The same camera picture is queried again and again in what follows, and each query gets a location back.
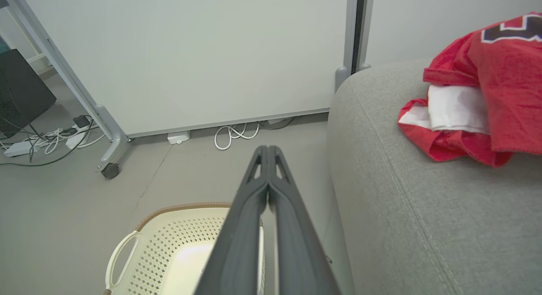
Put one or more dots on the cream perforated laundry basket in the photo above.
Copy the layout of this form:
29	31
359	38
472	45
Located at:
169	252

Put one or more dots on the white power strip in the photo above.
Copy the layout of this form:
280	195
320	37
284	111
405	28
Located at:
21	149

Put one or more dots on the black cabinet box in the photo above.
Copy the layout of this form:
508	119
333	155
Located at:
19	92

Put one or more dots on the white plug adapter box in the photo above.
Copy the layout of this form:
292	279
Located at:
178	137

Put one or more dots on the grey fabric sofa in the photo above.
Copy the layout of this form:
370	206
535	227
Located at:
423	210

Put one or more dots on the black power adapter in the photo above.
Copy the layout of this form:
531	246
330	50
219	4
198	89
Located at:
81	121

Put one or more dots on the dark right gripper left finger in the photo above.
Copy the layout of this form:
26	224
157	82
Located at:
237	235

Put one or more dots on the narrow white partition panel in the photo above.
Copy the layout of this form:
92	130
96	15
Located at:
423	24

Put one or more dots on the black caster wheel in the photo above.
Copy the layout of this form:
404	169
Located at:
110	171

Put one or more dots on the wide white partition panel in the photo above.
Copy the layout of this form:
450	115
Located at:
190	53

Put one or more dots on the grey partition leg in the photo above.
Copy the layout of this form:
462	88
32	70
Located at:
111	134

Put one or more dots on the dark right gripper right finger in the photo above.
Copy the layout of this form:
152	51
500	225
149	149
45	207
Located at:
296	244

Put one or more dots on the grey partition foot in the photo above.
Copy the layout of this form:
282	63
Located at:
364	67
341	79

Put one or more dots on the red jersey with dark print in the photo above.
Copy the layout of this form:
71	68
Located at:
508	83

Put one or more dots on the red white-trimmed garment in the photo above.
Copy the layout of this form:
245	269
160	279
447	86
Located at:
457	111

